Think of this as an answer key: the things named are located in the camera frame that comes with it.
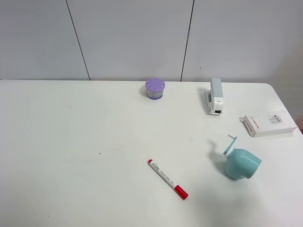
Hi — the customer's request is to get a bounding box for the teal crank pencil sharpener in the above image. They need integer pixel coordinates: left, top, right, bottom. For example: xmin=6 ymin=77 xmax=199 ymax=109
xmin=223 ymin=134 xmax=262 ymax=180

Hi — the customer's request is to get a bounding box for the white grey stapler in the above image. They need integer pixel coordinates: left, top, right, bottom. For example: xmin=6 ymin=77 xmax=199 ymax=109
xmin=205 ymin=78 xmax=223 ymax=115

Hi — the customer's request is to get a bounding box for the purple lidded round container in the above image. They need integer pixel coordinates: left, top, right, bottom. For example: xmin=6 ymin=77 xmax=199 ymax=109
xmin=145 ymin=78 xmax=165 ymax=100

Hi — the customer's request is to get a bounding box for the red white marker pen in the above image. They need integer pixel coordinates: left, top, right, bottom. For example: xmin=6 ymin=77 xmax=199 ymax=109
xmin=147 ymin=159 xmax=188 ymax=200

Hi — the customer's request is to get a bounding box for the white flat cardboard box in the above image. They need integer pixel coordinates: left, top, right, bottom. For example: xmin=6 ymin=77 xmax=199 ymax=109
xmin=241 ymin=110 xmax=297 ymax=138

